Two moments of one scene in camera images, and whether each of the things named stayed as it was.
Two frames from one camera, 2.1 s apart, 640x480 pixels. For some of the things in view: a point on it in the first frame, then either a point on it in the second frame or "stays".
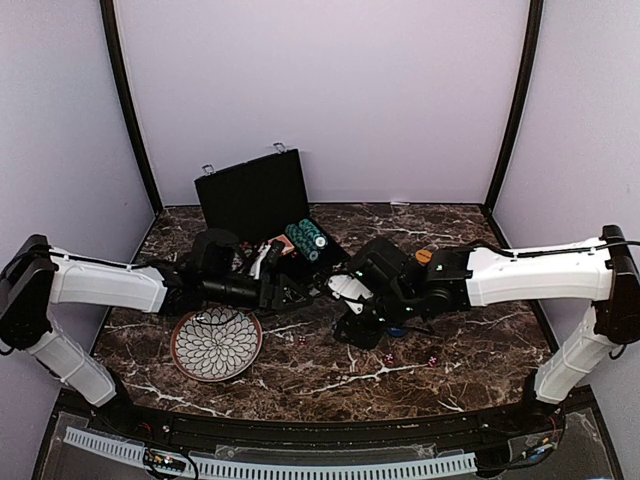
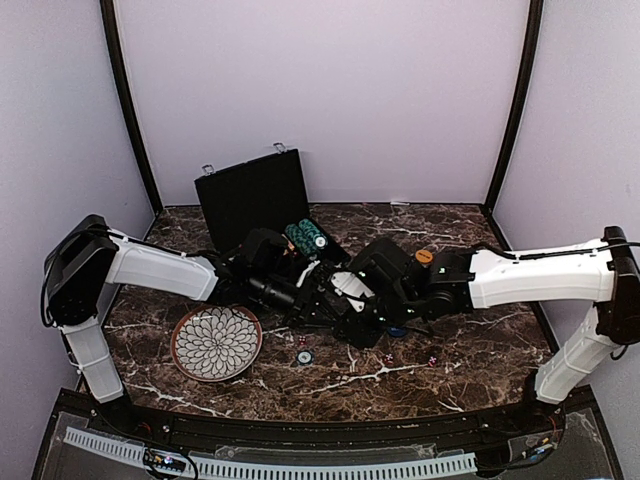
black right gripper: x=359 y=335 stays
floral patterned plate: x=215 y=344 stays
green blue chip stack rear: x=316 y=238 stays
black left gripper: x=277 y=293 → x=301 y=313
